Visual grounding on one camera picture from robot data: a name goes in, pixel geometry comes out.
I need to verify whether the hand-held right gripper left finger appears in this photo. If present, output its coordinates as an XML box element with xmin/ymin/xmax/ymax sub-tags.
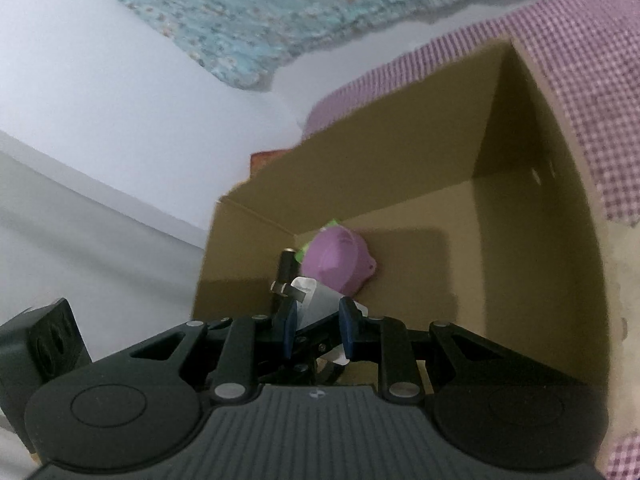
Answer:
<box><xmin>129</xmin><ymin>300</ymin><xmax>303</xmax><ymax>404</ymax></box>

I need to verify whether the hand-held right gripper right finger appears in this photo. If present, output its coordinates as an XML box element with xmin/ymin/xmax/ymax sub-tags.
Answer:
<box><xmin>337</xmin><ymin>297</ymin><xmax>516</xmax><ymax>406</ymax></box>

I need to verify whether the white charger plug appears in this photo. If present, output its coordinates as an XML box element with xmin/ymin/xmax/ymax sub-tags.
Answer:
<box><xmin>270</xmin><ymin>276</ymin><xmax>370</xmax><ymax>367</ymax></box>

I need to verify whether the brown cardboard box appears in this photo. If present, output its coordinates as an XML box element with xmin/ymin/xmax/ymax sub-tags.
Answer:
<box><xmin>192</xmin><ymin>37</ymin><xmax>628</xmax><ymax>466</ymax></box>

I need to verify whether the long black cylinder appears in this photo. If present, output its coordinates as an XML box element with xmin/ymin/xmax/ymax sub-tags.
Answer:
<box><xmin>276</xmin><ymin>249</ymin><xmax>297</xmax><ymax>311</ymax></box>

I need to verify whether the purple collapsible bowl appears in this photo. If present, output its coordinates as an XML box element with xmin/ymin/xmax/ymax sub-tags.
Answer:
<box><xmin>302</xmin><ymin>227</ymin><xmax>377</xmax><ymax>296</ymax></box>

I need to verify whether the teal floral cloth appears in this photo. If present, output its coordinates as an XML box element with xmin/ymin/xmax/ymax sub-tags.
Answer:
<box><xmin>70</xmin><ymin>0</ymin><xmax>621</xmax><ymax>92</ymax></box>

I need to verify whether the purple checked tablecloth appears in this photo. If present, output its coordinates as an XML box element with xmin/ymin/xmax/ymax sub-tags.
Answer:
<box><xmin>302</xmin><ymin>0</ymin><xmax>640</xmax><ymax>480</ymax></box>

